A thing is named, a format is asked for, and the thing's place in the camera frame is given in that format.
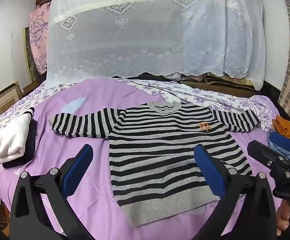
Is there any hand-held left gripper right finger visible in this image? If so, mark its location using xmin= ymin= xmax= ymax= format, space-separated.
xmin=194 ymin=144 xmax=278 ymax=240

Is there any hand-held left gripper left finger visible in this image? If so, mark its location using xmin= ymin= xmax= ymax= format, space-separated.
xmin=9 ymin=144 xmax=94 ymax=240

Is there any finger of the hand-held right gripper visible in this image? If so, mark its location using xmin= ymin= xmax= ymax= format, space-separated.
xmin=247 ymin=140 xmax=286 ymax=167
xmin=269 ymin=131 xmax=290 ymax=161

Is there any black grey striped sweater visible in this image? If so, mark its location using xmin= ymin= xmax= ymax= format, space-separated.
xmin=50 ymin=100 xmax=261 ymax=228

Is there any person's right hand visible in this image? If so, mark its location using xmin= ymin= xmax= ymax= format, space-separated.
xmin=276 ymin=201 xmax=290 ymax=236

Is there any light blue cloth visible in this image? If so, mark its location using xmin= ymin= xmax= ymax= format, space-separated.
xmin=268 ymin=131 xmax=290 ymax=162

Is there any orange cloth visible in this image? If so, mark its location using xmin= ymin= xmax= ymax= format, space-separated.
xmin=272 ymin=115 xmax=290 ymax=142

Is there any purple bed sheet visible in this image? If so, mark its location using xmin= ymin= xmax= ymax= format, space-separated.
xmin=0 ymin=78 xmax=281 ymax=240

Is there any dark navy folded garment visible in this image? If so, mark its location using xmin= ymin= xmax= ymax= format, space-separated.
xmin=2 ymin=107 xmax=38 ymax=169

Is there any white folded garment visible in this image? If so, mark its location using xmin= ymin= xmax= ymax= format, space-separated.
xmin=0 ymin=113 xmax=34 ymax=164

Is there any white purple floral sheet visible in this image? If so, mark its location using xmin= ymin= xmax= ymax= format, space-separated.
xmin=0 ymin=78 xmax=280 ymax=145

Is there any dark framed panel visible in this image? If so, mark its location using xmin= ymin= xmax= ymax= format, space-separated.
xmin=24 ymin=27 xmax=41 ymax=83

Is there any pink floral cloth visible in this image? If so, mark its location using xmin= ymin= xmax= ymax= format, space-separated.
xmin=29 ymin=2 xmax=52 ymax=75

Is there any white lace cover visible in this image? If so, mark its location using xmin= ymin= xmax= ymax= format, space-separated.
xmin=46 ymin=0 xmax=266 ymax=92

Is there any wooden picture frame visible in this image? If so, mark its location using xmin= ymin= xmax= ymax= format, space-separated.
xmin=0 ymin=80 xmax=23 ymax=124

